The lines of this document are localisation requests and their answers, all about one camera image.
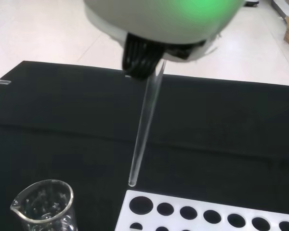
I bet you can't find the white test tube rack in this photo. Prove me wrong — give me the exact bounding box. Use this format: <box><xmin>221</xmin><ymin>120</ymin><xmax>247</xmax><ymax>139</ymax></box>
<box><xmin>114</xmin><ymin>190</ymin><xmax>289</xmax><ymax>231</ymax></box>

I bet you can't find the clear glass beaker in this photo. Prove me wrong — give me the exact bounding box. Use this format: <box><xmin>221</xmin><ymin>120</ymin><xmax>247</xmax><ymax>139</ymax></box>
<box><xmin>10</xmin><ymin>179</ymin><xmax>79</xmax><ymax>231</ymax></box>

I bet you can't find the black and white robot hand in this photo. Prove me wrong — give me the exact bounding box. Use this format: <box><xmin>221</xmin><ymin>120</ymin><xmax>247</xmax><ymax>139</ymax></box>
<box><xmin>83</xmin><ymin>0</ymin><xmax>247</xmax><ymax>81</ymax></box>

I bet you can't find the black bench cloth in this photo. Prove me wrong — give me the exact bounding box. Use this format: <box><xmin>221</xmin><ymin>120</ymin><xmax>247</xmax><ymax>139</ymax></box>
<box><xmin>0</xmin><ymin>60</ymin><xmax>289</xmax><ymax>231</ymax></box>

